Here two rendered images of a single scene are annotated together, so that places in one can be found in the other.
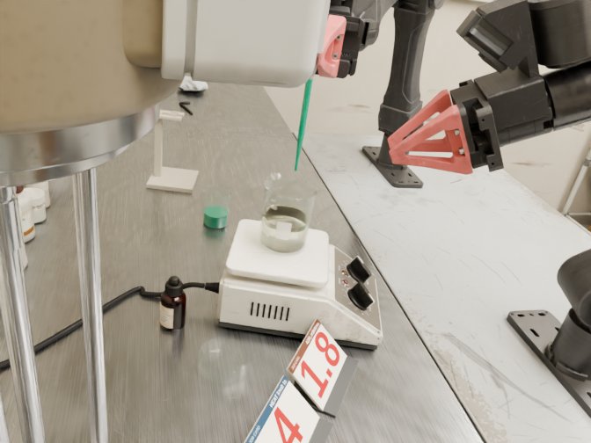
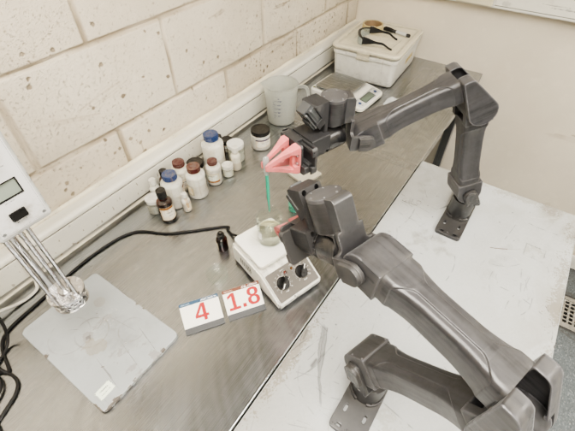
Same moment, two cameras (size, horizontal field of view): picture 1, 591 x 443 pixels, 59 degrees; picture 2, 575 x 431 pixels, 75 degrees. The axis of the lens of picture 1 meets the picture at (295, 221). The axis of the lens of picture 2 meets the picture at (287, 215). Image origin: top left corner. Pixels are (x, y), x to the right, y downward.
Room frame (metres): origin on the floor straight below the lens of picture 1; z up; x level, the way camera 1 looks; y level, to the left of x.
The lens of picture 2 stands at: (0.23, -0.49, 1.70)
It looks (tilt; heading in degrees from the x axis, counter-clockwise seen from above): 46 degrees down; 52
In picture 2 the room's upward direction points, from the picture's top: straight up
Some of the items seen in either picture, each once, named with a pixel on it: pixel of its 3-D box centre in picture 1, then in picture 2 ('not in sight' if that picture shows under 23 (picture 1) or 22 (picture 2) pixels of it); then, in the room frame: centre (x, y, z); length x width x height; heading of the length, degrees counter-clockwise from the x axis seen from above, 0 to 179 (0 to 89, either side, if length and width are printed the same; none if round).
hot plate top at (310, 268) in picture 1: (280, 251); (265, 242); (0.55, 0.01, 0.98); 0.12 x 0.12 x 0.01; 0
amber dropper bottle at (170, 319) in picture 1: (173, 301); (221, 239); (0.48, 0.13, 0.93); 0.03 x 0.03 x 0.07
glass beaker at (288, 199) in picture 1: (285, 215); (269, 227); (0.56, 0.01, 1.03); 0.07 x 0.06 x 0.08; 41
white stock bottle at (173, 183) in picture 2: not in sight; (173, 188); (0.46, 0.37, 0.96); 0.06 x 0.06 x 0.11
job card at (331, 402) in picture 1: (324, 365); (244, 300); (0.43, -0.06, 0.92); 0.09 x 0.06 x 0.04; 163
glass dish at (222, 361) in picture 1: (222, 361); (217, 274); (0.42, 0.05, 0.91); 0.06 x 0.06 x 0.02
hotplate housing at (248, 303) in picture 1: (295, 282); (273, 259); (0.55, -0.01, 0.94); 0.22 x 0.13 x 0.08; 91
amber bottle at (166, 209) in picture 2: not in sight; (164, 203); (0.42, 0.32, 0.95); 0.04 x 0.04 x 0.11
